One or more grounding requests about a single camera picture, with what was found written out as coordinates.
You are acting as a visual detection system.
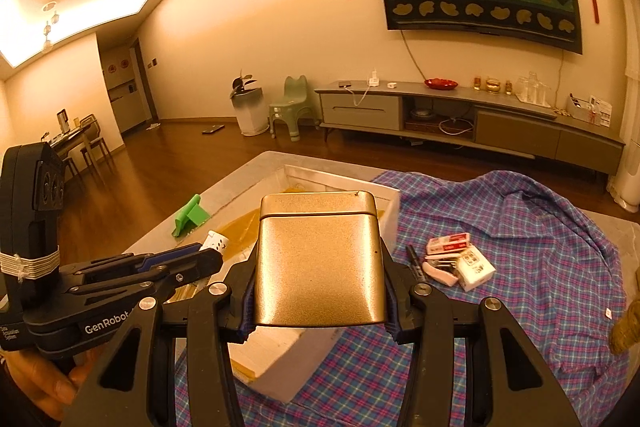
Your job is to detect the white charging cable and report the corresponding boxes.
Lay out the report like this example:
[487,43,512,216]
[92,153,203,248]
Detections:
[345,84,373,110]

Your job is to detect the white floor air conditioner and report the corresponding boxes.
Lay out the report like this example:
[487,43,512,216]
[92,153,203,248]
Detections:
[606,142,640,214]

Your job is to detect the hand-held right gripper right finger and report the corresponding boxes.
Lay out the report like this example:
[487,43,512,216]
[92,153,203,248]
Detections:
[380,239,583,427]

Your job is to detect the white paper cards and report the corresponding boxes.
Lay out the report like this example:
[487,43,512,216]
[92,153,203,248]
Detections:
[588,96,613,126]

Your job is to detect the gold bag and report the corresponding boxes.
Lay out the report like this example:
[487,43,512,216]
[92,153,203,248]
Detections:
[610,307,640,355]

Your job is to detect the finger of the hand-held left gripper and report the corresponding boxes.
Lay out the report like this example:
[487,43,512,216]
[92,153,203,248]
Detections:
[61,243,205,281]
[67,250,225,310]

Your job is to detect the black marker pen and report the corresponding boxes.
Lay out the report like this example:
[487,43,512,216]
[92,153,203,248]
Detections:
[406,245,426,281]

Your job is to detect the white trash can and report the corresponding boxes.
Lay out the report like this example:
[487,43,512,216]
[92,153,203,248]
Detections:
[231,87,271,136]

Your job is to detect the white coiled shelf cable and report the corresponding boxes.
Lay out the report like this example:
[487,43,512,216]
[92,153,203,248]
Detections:
[439,117,474,136]

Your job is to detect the white curtain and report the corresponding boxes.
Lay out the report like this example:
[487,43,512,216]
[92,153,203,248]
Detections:
[614,0,640,158]

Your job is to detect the wooden dining chair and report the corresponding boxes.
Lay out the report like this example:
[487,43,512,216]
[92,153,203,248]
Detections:
[80,114,114,180]
[60,154,83,192]

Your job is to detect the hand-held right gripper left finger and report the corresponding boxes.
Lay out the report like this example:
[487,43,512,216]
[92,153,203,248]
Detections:
[60,252,261,427]

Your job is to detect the green potted plant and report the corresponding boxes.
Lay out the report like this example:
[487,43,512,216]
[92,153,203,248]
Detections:
[231,69,261,100]

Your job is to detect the green plastic stool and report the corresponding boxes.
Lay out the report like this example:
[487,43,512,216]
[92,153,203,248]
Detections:
[268,75,321,142]

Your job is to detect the dining table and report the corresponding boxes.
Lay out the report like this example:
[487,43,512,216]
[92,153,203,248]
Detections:
[42,121,100,160]

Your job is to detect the grey TV cabinet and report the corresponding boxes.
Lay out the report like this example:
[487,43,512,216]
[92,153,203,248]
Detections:
[314,79,626,175]

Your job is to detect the red and white pack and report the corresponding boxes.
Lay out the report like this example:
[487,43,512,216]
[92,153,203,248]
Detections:
[426,232,473,256]

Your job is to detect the ceiling lamp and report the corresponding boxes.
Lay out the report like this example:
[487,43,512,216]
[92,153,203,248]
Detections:
[40,0,62,50]

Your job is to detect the green phone stand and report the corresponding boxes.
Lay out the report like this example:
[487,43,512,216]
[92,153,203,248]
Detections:
[170,194,213,239]

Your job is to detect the person's left hand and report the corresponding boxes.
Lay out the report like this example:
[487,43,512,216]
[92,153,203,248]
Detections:
[5,347,103,424]

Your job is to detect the black TV cable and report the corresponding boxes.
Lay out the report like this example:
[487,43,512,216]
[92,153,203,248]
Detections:
[400,29,430,81]
[552,49,566,108]

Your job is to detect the grey desk organizer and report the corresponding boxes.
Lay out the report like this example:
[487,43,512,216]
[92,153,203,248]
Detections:
[567,93,593,118]

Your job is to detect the blue plaid shirt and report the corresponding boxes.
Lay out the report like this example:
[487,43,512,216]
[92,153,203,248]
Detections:
[237,169,632,427]

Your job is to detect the white printed card box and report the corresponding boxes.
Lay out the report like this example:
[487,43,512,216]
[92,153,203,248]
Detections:
[457,244,497,292]

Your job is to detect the gold tin box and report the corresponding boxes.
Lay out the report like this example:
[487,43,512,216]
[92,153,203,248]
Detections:
[251,190,388,328]

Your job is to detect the white foam box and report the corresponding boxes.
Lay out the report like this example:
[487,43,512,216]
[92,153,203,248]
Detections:
[167,163,402,404]

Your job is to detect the set of clear glasses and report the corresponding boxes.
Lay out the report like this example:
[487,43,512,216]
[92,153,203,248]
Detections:
[517,72,551,105]

